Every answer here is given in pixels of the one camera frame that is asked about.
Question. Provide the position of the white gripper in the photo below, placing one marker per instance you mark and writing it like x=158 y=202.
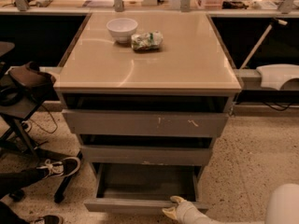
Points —
x=190 y=211

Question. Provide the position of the grey bottom drawer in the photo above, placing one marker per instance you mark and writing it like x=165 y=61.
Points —
x=142 y=189

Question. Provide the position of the grey drawer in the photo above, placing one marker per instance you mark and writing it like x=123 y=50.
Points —
x=142 y=189
x=141 y=123
x=147 y=155

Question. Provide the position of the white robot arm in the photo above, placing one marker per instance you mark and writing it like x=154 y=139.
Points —
x=282 y=208

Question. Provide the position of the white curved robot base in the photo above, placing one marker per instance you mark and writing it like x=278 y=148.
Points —
x=274 y=76

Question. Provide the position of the grey middle drawer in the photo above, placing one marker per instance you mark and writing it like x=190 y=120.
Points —
x=147 y=155

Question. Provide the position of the grey top drawer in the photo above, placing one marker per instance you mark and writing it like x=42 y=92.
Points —
x=141 y=123

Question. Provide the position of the grey drawer cabinet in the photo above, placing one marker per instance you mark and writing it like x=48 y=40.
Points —
x=189 y=73

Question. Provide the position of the black white sneaker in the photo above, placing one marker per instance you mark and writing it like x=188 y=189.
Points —
x=63 y=168

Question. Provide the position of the green white snack bag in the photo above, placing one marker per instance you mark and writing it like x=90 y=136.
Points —
x=147 y=41

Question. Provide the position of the black trouser leg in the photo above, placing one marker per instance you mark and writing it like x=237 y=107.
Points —
x=10 y=182

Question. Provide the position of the white bowl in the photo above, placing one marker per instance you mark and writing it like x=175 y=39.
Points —
x=121 y=29

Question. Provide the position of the brown VR headset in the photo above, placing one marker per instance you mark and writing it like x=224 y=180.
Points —
x=32 y=81

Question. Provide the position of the black headphones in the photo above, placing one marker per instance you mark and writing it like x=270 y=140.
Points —
x=9 y=96

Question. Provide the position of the white stick with black tip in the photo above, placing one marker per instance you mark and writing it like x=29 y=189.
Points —
x=262 y=38

